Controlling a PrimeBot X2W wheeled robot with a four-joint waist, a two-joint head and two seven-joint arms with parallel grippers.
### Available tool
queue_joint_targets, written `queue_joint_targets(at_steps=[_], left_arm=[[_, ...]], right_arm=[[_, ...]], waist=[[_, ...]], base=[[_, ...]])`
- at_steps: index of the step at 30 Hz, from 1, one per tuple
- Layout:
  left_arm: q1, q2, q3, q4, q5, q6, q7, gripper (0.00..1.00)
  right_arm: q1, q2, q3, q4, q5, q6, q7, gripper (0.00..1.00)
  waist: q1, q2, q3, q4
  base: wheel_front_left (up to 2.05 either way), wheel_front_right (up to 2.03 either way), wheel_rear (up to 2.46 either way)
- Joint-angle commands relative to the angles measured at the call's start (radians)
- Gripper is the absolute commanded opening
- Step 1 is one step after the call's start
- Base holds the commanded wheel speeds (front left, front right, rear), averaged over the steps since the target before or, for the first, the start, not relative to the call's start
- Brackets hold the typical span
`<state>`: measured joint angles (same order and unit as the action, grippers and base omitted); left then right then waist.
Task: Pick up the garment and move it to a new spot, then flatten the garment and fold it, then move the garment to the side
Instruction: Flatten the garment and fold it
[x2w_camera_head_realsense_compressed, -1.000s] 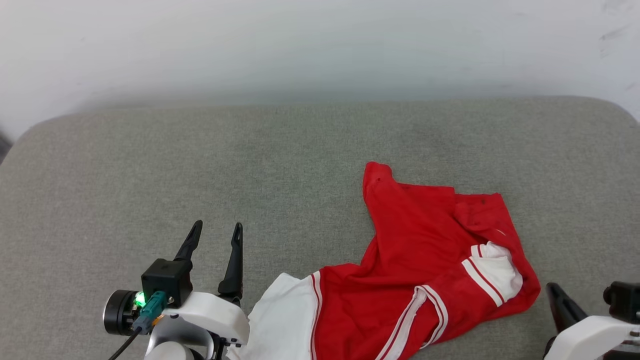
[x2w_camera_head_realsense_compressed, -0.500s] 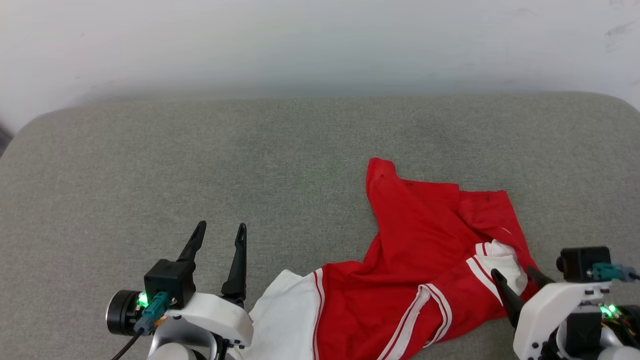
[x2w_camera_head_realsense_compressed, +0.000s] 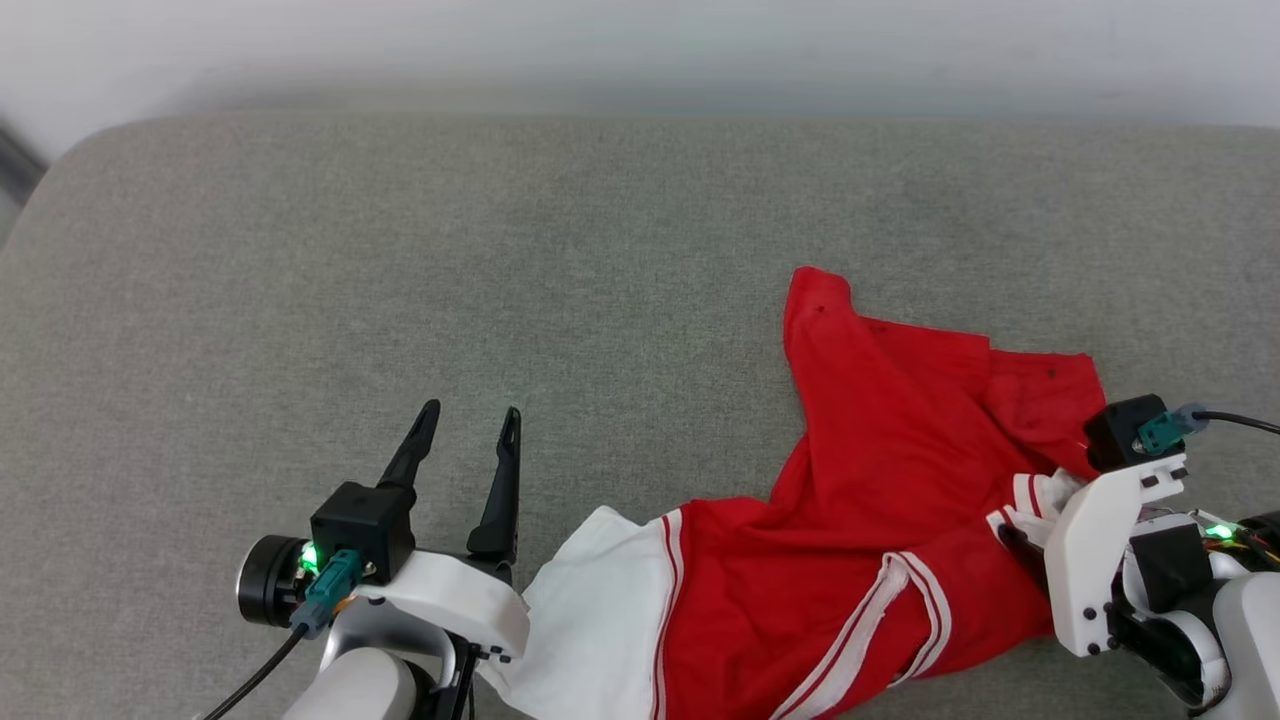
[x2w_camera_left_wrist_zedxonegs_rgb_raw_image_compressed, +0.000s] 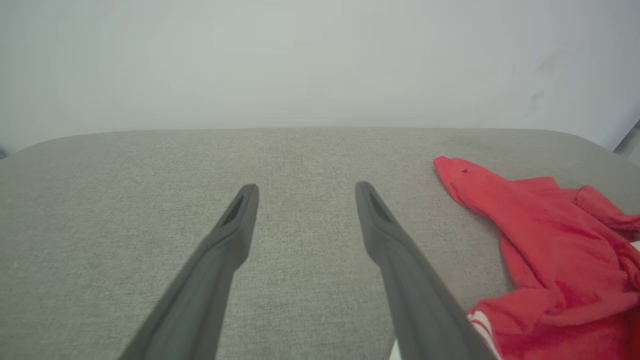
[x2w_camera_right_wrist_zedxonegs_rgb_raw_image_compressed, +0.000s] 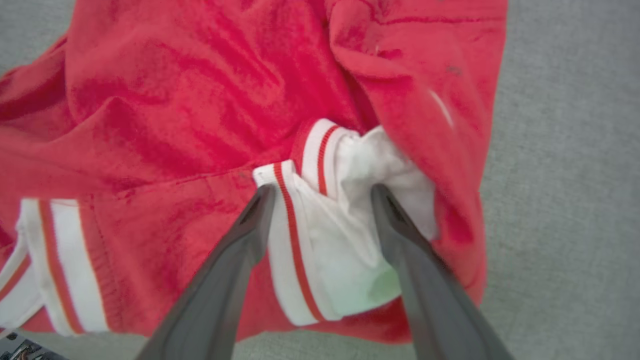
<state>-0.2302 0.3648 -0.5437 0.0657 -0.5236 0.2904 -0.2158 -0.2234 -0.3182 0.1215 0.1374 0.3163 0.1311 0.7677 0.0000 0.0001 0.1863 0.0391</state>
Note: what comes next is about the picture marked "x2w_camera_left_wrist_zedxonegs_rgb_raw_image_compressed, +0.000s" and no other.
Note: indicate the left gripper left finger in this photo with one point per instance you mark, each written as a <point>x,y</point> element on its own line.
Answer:
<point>200,295</point>

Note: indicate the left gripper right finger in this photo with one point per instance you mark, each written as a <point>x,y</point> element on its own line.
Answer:
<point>420,300</point>

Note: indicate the red and white basketball jersey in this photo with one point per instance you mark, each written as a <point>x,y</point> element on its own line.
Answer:
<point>555,250</point>

